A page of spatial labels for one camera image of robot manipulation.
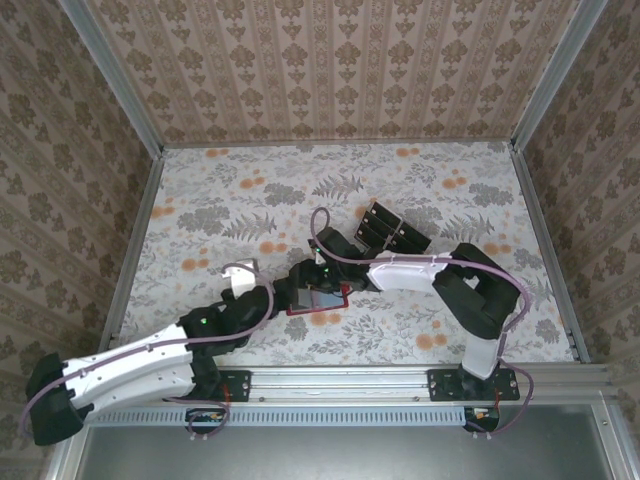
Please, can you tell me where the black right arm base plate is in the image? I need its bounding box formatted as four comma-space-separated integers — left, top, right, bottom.
427, 368, 521, 404

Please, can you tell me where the grey metal panel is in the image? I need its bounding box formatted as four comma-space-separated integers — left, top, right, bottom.
74, 404, 616, 480

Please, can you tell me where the aluminium frame post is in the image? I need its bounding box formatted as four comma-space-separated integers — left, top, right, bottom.
509, 0, 611, 151
58, 0, 167, 157

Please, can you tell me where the aluminium table side rail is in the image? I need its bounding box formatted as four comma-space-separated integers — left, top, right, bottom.
102, 149, 166, 354
509, 144, 592, 364

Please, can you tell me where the aluminium mounting rail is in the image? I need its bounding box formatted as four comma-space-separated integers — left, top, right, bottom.
219, 363, 611, 407

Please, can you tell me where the black slotted holder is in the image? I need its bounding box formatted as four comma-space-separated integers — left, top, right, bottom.
352, 197, 433, 255

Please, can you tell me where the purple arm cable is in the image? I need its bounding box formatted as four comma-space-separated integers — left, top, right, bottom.
18, 262, 276, 444
309, 207, 536, 444

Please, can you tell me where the black connector board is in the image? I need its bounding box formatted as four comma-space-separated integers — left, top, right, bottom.
185, 407, 226, 435
463, 405, 502, 434

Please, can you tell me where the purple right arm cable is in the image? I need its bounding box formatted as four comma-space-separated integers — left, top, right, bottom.
309, 207, 536, 444

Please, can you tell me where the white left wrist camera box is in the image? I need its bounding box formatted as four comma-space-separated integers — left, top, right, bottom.
220, 258, 260, 295

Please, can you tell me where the white slotted cable duct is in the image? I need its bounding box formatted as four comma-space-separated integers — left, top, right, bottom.
92, 403, 469, 427

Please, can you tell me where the black credit card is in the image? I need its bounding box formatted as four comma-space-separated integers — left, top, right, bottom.
394, 222, 432, 254
368, 198, 402, 225

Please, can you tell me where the floral patterned table cover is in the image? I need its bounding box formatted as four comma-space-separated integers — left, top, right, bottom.
122, 141, 576, 367

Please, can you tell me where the red framed tablet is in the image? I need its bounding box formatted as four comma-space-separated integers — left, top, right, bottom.
285, 283, 350, 317

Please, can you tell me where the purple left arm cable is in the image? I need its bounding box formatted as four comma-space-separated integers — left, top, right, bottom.
18, 262, 276, 444

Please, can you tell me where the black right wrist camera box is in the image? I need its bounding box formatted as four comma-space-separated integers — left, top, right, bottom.
312, 227, 360, 264

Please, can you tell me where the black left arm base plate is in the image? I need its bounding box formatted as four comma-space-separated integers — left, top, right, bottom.
162, 368, 252, 404

